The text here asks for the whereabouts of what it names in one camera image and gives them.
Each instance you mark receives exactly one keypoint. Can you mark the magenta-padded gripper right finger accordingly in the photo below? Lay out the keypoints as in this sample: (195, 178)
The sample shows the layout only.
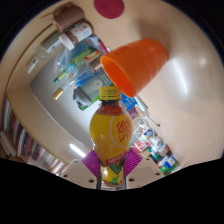
(146, 170)

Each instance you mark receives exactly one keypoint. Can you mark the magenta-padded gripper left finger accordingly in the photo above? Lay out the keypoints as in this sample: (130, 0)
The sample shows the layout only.
(80, 171)

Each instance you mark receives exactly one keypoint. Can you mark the yellow-label drink bottle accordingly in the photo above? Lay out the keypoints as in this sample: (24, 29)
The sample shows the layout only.
(108, 133)

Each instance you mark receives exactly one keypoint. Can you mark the white shelf light bar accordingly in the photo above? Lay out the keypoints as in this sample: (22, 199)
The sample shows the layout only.
(77, 150)

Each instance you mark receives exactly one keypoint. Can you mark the red and white canister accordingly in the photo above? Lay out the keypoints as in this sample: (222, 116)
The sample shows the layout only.
(140, 146)

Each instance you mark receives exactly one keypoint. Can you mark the white bottle blue label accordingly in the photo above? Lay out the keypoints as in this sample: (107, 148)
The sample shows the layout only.
(171, 162)

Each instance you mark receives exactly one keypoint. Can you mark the light blue hairbrush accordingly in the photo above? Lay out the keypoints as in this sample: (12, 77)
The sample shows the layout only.
(141, 104)

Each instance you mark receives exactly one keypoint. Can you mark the blue and white box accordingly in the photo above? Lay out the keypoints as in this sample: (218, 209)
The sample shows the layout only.
(128, 101)

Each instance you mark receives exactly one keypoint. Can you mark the blue bottle gold cap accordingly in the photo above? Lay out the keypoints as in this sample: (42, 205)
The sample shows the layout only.
(66, 88)

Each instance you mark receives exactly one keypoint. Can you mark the clear bottle green cap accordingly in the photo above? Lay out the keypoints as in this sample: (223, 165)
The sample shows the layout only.
(65, 75)

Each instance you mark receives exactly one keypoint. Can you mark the orange plastic cup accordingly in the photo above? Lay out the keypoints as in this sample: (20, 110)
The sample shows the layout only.
(140, 63)

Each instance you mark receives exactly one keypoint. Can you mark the large clear glass bottle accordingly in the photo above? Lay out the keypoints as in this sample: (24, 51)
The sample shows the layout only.
(46, 50)

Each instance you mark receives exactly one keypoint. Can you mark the brown jar white lid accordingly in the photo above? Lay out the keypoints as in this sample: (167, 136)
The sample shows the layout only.
(78, 35)

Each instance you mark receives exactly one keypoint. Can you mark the flat round red coaster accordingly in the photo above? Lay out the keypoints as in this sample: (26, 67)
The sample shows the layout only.
(109, 8)

